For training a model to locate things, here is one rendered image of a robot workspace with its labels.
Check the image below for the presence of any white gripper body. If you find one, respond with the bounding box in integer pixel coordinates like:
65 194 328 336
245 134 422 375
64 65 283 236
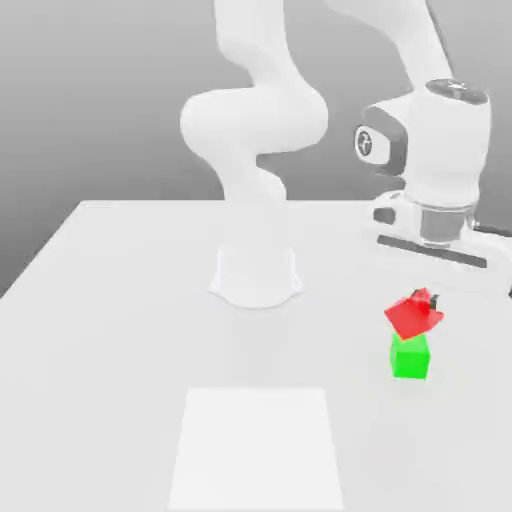
373 229 512 300

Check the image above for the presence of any small red cube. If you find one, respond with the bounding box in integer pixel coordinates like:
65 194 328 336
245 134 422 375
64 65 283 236
383 287 446 342

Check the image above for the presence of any small green cube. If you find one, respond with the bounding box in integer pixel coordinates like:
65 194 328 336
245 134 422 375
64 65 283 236
389 332 430 380

